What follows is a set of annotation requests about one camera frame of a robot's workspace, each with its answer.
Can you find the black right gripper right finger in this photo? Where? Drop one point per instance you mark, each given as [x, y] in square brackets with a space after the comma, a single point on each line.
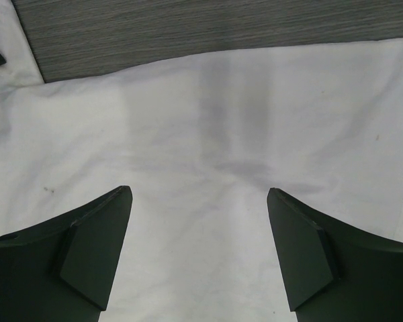
[331, 270]

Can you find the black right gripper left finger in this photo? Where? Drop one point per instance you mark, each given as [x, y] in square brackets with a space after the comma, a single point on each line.
[63, 269]

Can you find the white t shirt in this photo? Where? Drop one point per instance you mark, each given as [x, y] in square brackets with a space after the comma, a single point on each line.
[200, 140]

